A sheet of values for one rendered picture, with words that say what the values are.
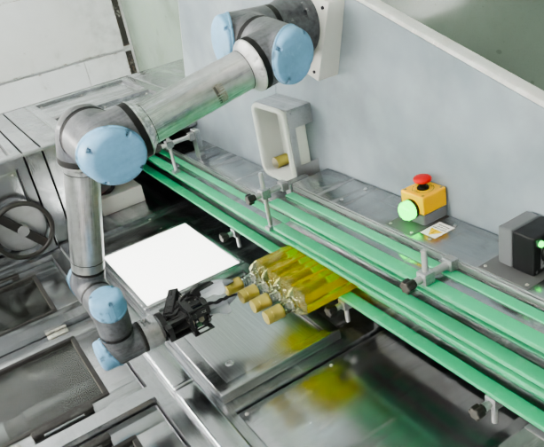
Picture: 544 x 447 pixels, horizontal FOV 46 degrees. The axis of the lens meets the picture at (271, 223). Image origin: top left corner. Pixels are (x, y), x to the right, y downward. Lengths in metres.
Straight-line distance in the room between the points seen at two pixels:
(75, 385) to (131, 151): 0.76
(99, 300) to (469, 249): 0.77
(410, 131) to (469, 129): 0.18
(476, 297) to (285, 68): 0.58
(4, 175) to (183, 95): 1.19
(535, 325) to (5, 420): 1.24
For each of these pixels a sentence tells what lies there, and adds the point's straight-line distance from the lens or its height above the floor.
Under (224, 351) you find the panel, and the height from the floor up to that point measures 1.24.
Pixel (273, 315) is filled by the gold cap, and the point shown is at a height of 1.15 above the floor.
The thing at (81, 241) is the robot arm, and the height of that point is 1.46.
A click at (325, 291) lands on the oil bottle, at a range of 1.50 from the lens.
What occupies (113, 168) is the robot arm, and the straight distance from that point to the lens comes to 1.21.
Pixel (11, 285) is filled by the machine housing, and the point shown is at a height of 1.59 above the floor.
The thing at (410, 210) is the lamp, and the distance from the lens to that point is 1.40.
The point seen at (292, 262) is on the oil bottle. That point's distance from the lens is 1.59.
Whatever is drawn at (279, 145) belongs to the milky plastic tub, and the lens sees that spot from 1.92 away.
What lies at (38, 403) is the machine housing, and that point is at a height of 1.67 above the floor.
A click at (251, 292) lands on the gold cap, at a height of 1.14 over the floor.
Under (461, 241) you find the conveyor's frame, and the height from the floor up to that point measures 0.82.
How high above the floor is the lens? 1.66
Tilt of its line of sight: 24 degrees down
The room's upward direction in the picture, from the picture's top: 114 degrees counter-clockwise
